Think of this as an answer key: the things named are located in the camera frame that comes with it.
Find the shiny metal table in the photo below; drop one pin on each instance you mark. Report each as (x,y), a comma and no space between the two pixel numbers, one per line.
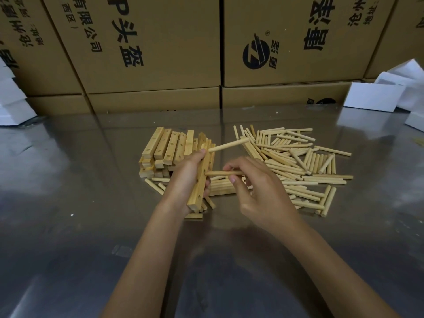
(66,195)

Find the pile of drilled wooden bars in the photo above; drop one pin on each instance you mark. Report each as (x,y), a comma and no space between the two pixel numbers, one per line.
(159,142)

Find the person's left hand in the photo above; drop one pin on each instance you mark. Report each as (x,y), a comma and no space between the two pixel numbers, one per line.
(180,185)

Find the person's left forearm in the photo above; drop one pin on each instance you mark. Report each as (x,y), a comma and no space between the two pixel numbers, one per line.
(145,261)

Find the person's right forearm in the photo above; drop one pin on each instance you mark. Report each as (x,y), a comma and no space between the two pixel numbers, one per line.
(331,271)

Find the stack of white foam blocks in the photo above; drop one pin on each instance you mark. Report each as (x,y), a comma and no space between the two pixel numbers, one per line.
(13,105)
(410,82)

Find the round wooden stick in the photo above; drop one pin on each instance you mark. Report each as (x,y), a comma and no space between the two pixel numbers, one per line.
(215,173)
(232,144)

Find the person's right hand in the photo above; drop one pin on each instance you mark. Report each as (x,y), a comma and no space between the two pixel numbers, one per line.
(265,195)

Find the pile of wooden dowels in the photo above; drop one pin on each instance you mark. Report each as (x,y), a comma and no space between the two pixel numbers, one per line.
(298,162)

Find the stack of brown cardboard boxes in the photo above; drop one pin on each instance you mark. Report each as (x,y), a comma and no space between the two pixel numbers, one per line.
(172,46)

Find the clear tape patch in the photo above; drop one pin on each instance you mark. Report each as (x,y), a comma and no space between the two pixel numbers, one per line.
(122,251)

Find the drilled wooden block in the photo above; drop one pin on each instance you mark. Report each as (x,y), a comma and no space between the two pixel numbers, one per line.
(253,150)
(194,204)

